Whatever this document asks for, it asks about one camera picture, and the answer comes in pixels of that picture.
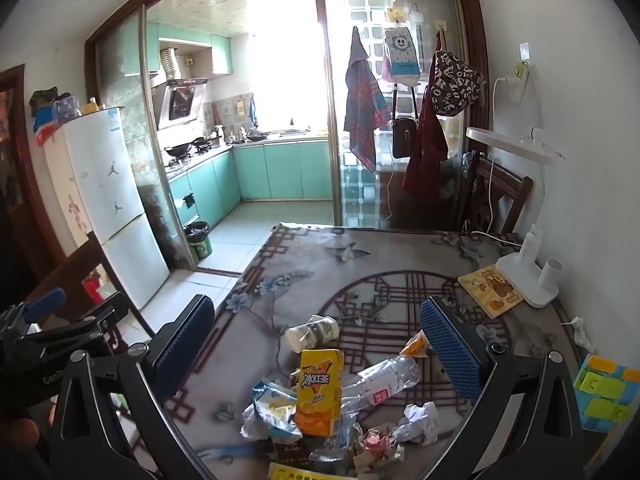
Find blue red packet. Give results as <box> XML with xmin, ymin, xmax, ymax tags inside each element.
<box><xmin>32</xmin><ymin>107</ymin><xmax>66</xmax><ymax>146</ymax></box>

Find white desk lamp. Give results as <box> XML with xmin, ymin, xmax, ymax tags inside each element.
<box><xmin>465</xmin><ymin>126</ymin><xmax>568</xmax><ymax>309</ymax></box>

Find white cable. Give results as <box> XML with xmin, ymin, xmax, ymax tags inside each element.
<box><xmin>470</xmin><ymin>77</ymin><xmax>523</xmax><ymax>248</ymax></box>

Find plaid towel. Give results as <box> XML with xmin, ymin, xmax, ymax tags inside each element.
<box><xmin>344</xmin><ymin>25</ymin><xmax>393</xmax><ymax>173</ymax></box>

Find white tissue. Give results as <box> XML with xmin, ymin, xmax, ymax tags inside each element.
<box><xmin>560</xmin><ymin>316</ymin><xmax>596</xmax><ymax>353</ymax></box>

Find blue yellow toy block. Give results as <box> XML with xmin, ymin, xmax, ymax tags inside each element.
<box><xmin>572</xmin><ymin>354</ymin><xmax>636</xmax><ymax>433</ymax></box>

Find teal wall cabinets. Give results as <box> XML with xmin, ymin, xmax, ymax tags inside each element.
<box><xmin>120</xmin><ymin>20</ymin><xmax>236</xmax><ymax>78</ymax></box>

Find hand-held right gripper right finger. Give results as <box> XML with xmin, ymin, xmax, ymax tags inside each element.
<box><xmin>417</xmin><ymin>296</ymin><xmax>601</xmax><ymax>480</ymax></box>

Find yellow card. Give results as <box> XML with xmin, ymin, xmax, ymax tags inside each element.
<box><xmin>267</xmin><ymin>461</ymin><xmax>361</xmax><ymax>480</ymax></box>

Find brown wooden door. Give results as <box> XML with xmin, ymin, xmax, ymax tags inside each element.
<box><xmin>0</xmin><ymin>65</ymin><xmax>51</xmax><ymax>281</ymax></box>

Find dark green cloth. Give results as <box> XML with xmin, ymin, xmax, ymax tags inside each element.
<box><xmin>29</xmin><ymin>87</ymin><xmax>71</xmax><ymax>111</ymax></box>

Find clear blue-label wrapper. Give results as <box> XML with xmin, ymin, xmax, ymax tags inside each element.
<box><xmin>241</xmin><ymin>380</ymin><xmax>303</xmax><ymax>443</ymax></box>

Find glass sliding door panel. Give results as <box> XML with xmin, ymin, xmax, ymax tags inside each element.
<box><xmin>312</xmin><ymin>0</ymin><xmax>481</xmax><ymax>233</ymax></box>
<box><xmin>95</xmin><ymin>5</ymin><xmax>201</xmax><ymax>271</ymax></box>

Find person's left hand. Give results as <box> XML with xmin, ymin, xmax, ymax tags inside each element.
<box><xmin>0</xmin><ymin>411</ymin><xmax>42</xmax><ymax>462</ymax></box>

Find yellow juice carton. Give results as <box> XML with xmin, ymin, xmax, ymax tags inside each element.
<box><xmin>294</xmin><ymin>349</ymin><xmax>346</xmax><ymax>437</ymax></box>

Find white paper cup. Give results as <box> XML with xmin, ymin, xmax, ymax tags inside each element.
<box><xmin>287</xmin><ymin>315</ymin><xmax>341</xmax><ymax>351</ymax></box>

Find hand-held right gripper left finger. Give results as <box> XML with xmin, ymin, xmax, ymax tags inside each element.
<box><xmin>47</xmin><ymin>294</ymin><xmax>221</xmax><ymax>480</ymax></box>

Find dark red garment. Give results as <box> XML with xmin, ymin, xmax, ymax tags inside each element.
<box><xmin>402</xmin><ymin>85</ymin><xmax>451</xmax><ymax>198</ymax></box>

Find pink wrapper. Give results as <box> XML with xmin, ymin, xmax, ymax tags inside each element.
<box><xmin>352</xmin><ymin>425</ymin><xmax>406</xmax><ymax>471</ymax></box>

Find clear plastic bottle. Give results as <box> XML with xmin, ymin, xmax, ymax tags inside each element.
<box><xmin>340</xmin><ymin>355</ymin><xmax>422</xmax><ymax>416</ymax></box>

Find crumpled silver wrapper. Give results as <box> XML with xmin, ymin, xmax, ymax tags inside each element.
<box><xmin>310</xmin><ymin>422</ymin><xmax>363</xmax><ymax>463</ymax></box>

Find lettered fabric bag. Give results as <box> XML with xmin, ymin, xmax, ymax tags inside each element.
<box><xmin>431</xmin><ymin>50</ymin><xmax>487</xmax><ymax>118</ymax></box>

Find black range hood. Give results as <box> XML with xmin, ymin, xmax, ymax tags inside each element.
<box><xmin>157</xmin><ymin>77</ymin><xmax>210</xmax><ymax>131</ymax></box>

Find white refrigerator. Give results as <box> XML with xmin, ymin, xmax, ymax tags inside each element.
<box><xmin>42</xmin><ymin>107</ymin><xmax>171</xmax><ymax>311</ymax></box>

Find orange snack wrapper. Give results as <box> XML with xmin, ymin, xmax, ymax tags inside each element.
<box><xmin>400</xmin><ymin>332</ymin><xmax>432</xmax><ymax>358</ymax></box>

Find blue cartoon hanging bag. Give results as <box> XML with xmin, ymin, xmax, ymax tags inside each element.
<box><xmin>382</xmin><ymin>27</ymin><xmax>421</xmax><ymax>86</ymax></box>

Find black shoulder bag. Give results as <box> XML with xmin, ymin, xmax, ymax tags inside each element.
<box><xmin>391</xmin><ymin>85</ymin><xmax>418</xmax><ymax>160</ymax></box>

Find brown printed packet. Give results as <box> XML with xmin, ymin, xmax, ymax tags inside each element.
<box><xmin>272</xmin><ymin>440</ymin><xmax>313</xmax><ymax>471</ymax></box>

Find clear plastic box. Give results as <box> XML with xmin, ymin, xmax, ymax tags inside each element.
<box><xmin>52</xmin><ymin>97</ymin><xmax>83</xmax><ymax>123</ymax></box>

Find floral printed tablecloth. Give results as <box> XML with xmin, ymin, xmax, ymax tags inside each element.
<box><xmin>127</xmin><ymin>224</ymin><xmax>596</xmax><ymax>480</ymax></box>

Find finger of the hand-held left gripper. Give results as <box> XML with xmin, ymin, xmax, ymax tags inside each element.
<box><xmin>20</xmin><ymin>292</ymin><xmax>131</xmax><ymax>357</ymax></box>
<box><xmin>7</xmin><ymin>287</ymin><xmax>68</xmax><ymax>332</ymax></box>

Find green kitchen bin black bag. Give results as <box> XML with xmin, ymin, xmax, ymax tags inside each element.
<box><xmin>184</xmin><ymin>221</ymin><xmax>213</xmax><ymax>260</ymax></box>

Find carved dark wooden chair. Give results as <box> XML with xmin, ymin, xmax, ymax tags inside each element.
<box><xmin>22</xmin><ymin>230</ymin><xmax>156</xmax><ymax>338</ymax></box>

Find crumpled white paper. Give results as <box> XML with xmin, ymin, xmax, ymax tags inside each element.
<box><xmin>390</xmin><ymin>401</ymin><xmax>441</xmax><ymax>446</ymax></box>

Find teal base cabinets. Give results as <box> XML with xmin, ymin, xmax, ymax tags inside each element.
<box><xmin>165</xmin><ymin>137</ymin><xmax>333</xmax><ymax>231</ymax></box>

